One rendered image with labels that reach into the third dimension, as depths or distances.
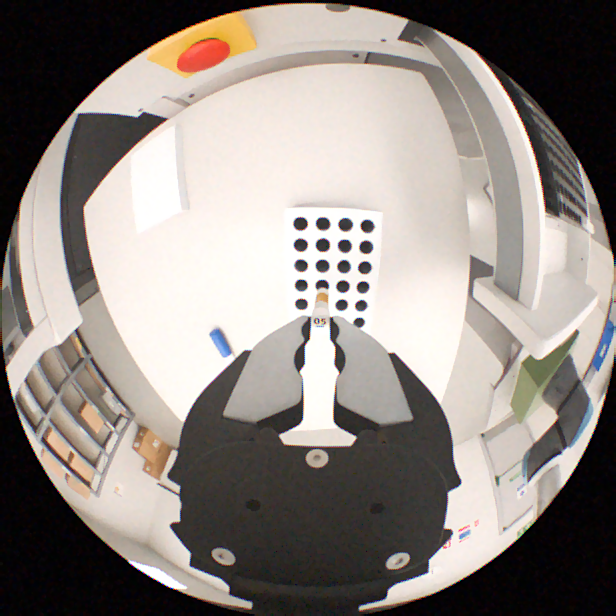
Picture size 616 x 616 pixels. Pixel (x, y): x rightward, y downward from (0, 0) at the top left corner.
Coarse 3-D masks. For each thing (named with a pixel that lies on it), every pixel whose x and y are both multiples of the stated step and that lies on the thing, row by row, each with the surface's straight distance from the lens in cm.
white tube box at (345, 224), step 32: (288, 224) 19; (320, 224) 22; (352, 224) 19; (288, 256) 19; (320, 256) 19; (352, 256) 19; (288, 288) 20; (320, 288) 21; (352, 288) 20; (288, 320) 22; (352, 320) 21
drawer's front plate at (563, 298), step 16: (560, 272) 39; (480, 288) 21; (496, 288) 21; (544, 288) 27; (560, 288) 30; (576, 288) 35; (592, 288) 44; (496, 304) 20; (512, 304) 19; (544, 304) 22; (560, 304) 25; (576, 304) 28; (592, 304) 36; (512, 320) 19; (528, 320) 18; (544, 320) 19; (560, 320) 21; (576, 320) 25; (528, 336) 17; (544, 336) 17; (560, 336) 20; (544, 352) 18
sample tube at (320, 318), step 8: (320, 296) 16; (328, 296) 17; (320, 304) 15; (328, 304) 16; (312, 312) 14; (320, 312) 14; (328, 312) 14; (312, 320) 14; (320, 320) 14; (328, 320) 14; (320, 328) 14
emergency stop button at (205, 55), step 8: (216, 40) 19; (192, 48) 19; (200, 48) 18; (208, 48) 18; (216, 48) 18; (224, 48) 19; (184, 56) 19; (192, 56) 18; (200, 56) 19; (208, 56) 19; (216, 56) 19; (224, 56) 19; (184, 64) 19; (192, 64) 19; (200, 64) 19; (208, 64) 19; (216, 64) 20; (192, 72) 20
